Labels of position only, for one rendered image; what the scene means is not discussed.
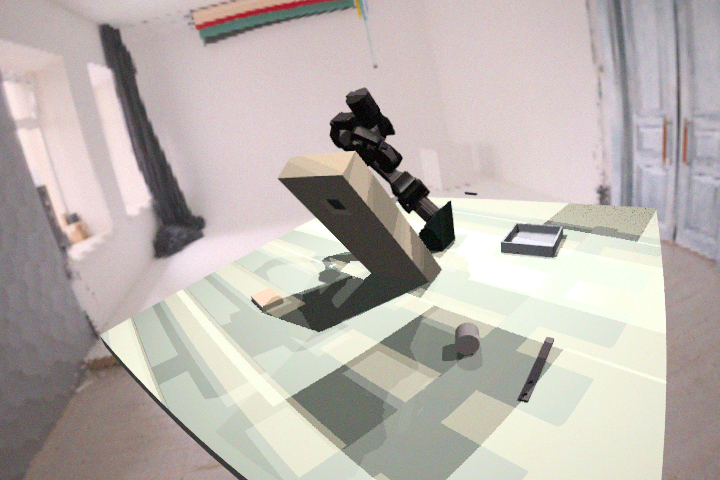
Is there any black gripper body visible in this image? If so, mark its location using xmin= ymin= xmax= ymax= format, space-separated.
xmin=349 ymin=126 xmax=384 ymax=165

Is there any mauve cylinder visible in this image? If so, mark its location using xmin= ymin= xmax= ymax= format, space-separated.
xmin=455 ymin=322 xmax=480 ymax=355

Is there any dark grey flat bar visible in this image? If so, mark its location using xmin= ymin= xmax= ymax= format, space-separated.
xmin=519 ymin=336 xmax=554 ymax=402

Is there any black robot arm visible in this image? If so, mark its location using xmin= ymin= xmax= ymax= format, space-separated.
xmin=329 ymin=87 xmax=439 ymax=226

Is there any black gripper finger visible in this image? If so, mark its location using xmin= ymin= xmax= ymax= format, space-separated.
xmin=347 ymin=147 xmax=374 ymax=166

